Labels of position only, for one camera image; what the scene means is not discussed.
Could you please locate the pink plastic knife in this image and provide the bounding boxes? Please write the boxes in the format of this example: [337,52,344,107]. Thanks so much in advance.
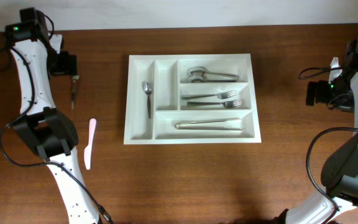
[83,118,97,170]

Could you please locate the metal tongs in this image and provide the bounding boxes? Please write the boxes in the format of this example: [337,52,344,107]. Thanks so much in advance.
[173,118,243,131]

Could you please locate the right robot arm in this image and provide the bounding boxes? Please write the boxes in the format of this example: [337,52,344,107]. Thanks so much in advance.
[272,38,358,224]

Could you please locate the metal fork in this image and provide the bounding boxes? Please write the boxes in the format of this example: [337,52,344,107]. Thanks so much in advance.
[181,90,237,100]
[187,100,242,108]

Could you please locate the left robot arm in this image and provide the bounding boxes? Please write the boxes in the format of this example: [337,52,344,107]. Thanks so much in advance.
[5,7,104,223]

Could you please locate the small metal spoon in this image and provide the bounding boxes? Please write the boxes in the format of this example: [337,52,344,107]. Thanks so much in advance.
[143,82,152,119]
[71,75,80,109]

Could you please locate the white plastic cutlery tray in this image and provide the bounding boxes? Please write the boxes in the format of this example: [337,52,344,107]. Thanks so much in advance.
[124,54,262,144]

